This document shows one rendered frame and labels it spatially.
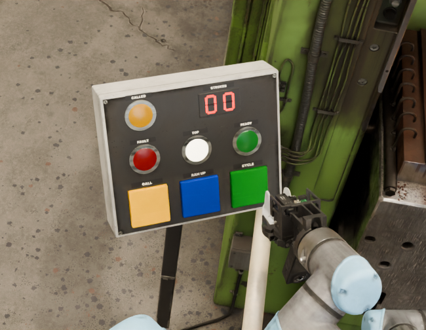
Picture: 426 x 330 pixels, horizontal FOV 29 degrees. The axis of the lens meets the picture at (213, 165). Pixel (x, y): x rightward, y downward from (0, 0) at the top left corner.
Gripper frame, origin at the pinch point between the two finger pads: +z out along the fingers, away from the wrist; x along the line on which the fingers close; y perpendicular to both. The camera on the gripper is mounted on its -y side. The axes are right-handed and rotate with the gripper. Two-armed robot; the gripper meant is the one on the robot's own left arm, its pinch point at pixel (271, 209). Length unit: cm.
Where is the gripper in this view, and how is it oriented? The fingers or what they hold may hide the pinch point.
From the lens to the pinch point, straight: 150.5
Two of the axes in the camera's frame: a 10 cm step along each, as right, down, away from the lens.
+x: -9.5, 1.6, -2.7
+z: -3.1, -3.5, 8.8
